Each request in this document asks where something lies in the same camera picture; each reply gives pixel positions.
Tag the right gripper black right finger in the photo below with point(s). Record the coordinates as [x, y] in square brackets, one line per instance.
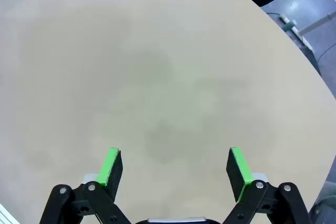
[270, 203]

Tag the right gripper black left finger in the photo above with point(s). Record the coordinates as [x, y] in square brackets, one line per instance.
[78, 203]

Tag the grey round plug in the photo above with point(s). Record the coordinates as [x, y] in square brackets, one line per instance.
[290, 25]

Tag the grey metal table foot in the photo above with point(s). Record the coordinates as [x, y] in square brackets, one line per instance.
[315, 26]

